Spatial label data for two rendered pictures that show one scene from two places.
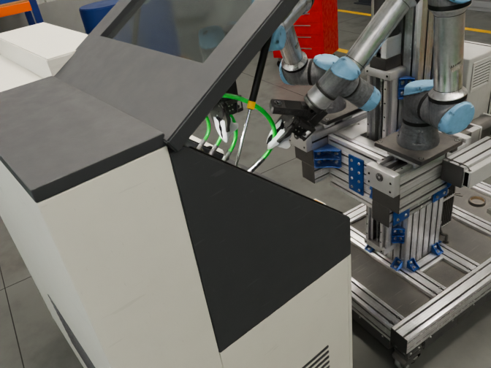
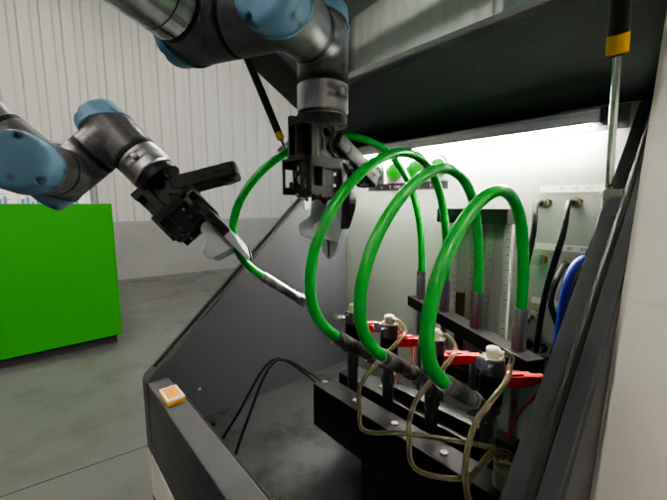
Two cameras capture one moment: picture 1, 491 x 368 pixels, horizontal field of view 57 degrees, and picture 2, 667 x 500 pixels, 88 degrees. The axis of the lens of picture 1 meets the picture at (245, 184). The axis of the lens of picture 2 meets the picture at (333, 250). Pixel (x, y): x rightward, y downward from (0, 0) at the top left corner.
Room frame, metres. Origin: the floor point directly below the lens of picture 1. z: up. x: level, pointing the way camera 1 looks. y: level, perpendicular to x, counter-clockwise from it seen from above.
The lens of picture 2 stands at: (1.91, -0.02, 1.30)
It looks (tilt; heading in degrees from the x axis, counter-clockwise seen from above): 8 degrees down; 173
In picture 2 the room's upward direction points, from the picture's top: straight up
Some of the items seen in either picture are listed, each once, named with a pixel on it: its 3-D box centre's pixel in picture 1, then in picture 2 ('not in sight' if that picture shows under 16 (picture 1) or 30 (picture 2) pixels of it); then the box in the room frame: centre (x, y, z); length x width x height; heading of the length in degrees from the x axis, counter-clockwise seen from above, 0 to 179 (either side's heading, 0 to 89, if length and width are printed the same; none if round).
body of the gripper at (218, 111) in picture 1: (223, 96); (319, 159); (1.38, 0.02, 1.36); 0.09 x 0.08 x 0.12; 125
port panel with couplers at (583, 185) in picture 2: not in sight; (567, 260); (1.39, 0.44, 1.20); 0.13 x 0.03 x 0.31; 35
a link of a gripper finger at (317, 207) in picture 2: (231, 128); (315, 229); (1.37, 0.02, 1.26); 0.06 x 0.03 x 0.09; 125
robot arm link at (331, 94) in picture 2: not in sight; (324, 102); (1.38, 0.03, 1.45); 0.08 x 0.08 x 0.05
